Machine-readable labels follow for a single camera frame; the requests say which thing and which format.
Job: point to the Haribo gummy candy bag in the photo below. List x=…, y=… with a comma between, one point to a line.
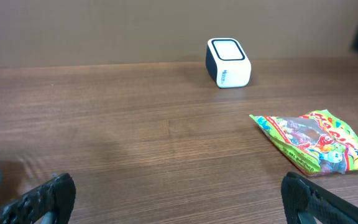
x=318, y=143

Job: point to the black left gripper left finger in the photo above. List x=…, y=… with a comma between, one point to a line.
x=55, y=197

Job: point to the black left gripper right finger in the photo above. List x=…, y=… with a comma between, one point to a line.
x=307, y=202

